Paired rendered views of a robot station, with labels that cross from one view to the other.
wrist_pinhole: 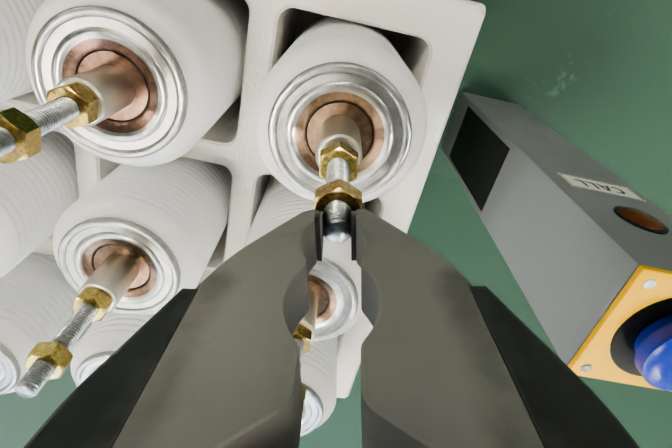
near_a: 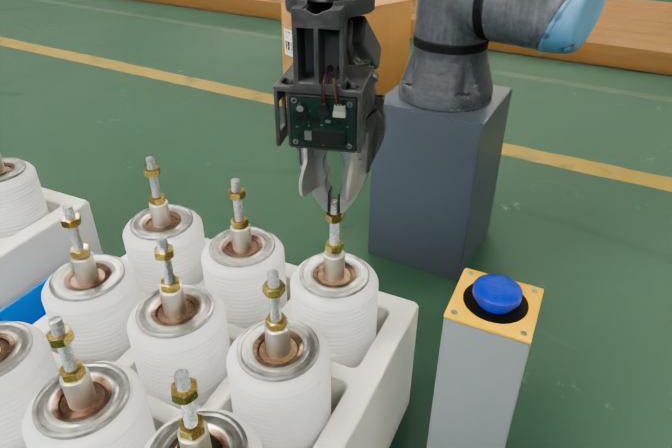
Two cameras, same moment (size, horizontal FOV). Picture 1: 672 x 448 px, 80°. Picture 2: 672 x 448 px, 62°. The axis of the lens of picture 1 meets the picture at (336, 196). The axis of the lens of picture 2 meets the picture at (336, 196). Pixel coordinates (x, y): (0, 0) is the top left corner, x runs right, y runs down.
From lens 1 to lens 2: 57 cm
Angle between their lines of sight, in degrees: 86
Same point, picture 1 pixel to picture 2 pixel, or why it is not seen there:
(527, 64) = not seen: outside the picture
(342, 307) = (305, 355)
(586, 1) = (527, 428)
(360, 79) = (349, 258)
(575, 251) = not seen: hidden behind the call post
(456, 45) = (403, 312)
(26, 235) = (121, 305)
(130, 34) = (263, 234)
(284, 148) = (306, 273)
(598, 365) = (461, 311)
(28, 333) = (44, 357)
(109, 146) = (224, 260)
